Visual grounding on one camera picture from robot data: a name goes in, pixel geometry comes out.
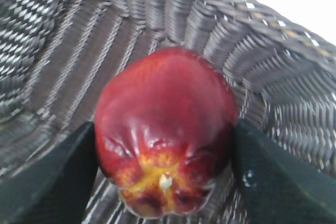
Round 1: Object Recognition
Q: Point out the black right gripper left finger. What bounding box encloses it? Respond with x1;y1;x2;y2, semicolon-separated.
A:
1;122;98;223

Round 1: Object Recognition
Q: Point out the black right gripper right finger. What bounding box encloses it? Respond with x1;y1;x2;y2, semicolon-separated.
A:
232;119;335;223

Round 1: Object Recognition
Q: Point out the red apple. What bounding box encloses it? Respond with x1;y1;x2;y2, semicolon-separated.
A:
94;47;238;219

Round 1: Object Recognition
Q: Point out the dark brown woven basket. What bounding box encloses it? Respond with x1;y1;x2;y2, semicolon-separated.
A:
1;0;335;223

